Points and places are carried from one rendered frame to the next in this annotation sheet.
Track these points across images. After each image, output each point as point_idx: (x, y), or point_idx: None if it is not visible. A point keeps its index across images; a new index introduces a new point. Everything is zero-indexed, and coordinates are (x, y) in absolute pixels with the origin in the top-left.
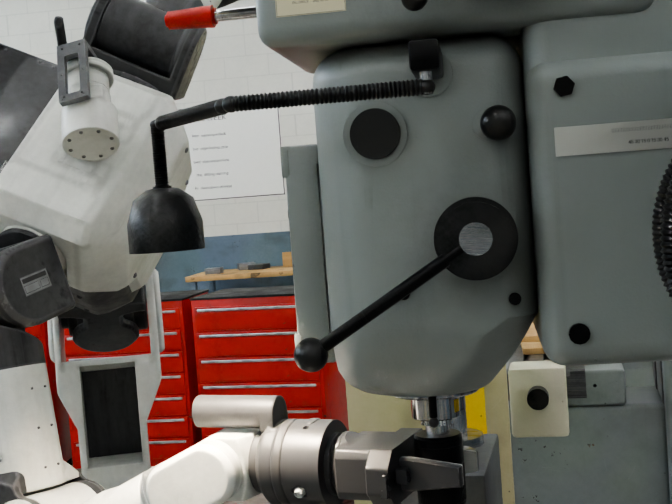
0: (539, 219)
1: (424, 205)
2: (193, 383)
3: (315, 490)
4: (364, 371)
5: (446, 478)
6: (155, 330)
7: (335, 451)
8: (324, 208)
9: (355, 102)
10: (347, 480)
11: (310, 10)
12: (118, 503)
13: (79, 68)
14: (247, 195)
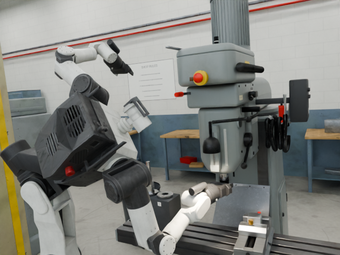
0: None
1: (242, 134)
2: None
3: (218, 198)
4: (234, 168)
5: (231, 186)
6: (69, 190)
7: (220, 188)
8: (229, 137)
9: (238, 116)
10: (223, 193)
11: (241, 99)
12: (182, 223)
13: (142, 105)
14: None
